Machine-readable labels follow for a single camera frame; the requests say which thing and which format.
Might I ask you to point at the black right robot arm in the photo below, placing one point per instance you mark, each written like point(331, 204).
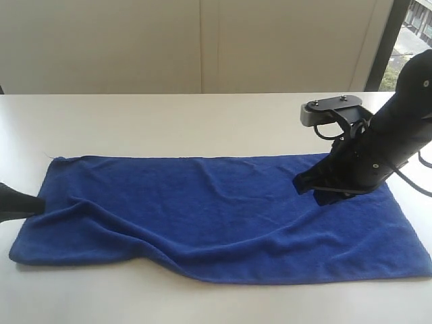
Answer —
point(408, 109)

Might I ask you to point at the dark window frame post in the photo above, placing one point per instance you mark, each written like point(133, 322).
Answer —
point(387, 41)

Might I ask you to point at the blue microfiber towel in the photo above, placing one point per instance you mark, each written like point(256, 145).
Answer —
point(227, 220)

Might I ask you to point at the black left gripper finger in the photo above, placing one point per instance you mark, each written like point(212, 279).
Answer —
point(16, 205)

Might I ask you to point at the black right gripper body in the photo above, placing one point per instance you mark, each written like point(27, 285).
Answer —
point(359, 166)

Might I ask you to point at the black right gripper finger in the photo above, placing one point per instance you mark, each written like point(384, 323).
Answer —
point(324, 197)
point(318, 177)

